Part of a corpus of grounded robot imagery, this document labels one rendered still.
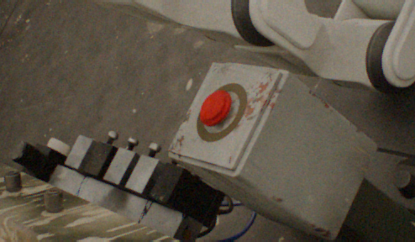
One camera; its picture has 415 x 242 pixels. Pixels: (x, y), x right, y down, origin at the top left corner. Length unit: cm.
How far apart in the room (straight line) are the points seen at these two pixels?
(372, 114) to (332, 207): 92
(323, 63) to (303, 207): 72
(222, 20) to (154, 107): 129
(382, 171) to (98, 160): 63
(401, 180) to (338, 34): 29
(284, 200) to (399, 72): 84
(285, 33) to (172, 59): 133
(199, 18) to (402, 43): 45
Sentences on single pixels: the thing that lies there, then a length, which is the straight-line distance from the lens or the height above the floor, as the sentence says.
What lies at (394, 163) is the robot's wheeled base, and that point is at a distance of 170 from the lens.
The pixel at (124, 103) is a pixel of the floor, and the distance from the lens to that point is 282.
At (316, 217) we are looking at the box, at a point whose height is 80.
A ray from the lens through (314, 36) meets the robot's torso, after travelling 149.
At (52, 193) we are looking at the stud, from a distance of 113.
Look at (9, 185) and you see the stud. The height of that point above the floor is 88.
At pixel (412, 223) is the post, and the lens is 107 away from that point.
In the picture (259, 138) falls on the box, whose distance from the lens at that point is 82.
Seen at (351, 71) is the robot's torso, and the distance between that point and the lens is 164.
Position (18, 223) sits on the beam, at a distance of 112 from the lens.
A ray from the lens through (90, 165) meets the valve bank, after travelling 132.
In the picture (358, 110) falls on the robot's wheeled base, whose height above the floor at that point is 17.
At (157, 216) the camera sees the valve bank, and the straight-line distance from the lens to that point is 118.
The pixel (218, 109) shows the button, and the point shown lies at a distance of 85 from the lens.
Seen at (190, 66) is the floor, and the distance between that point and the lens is 265.
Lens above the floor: 145
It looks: 36 degrees down
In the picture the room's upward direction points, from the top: 55 degrees counter-clockwise
